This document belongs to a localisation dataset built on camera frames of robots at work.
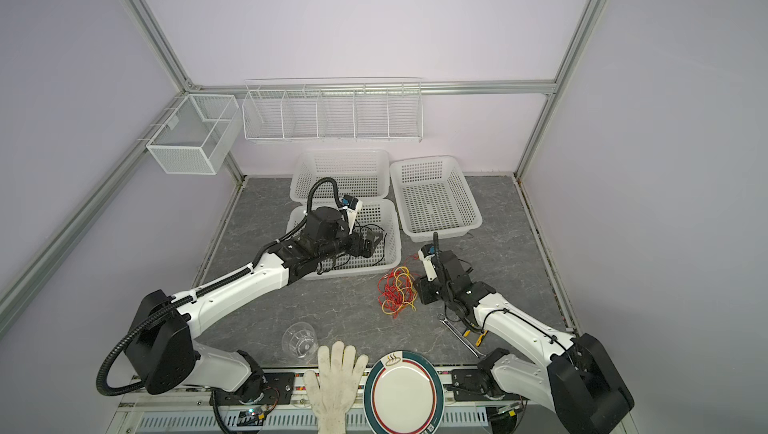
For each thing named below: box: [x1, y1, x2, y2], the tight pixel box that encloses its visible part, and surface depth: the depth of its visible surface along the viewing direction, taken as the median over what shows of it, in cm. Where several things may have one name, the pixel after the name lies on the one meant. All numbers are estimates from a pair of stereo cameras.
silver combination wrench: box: [439, 318, 486, 358], surface depth 82 cm
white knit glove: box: [303, 341, 369, 434], surface depth 76 cm
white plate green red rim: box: [363, 350, 446, 434], surface depth 74 cm
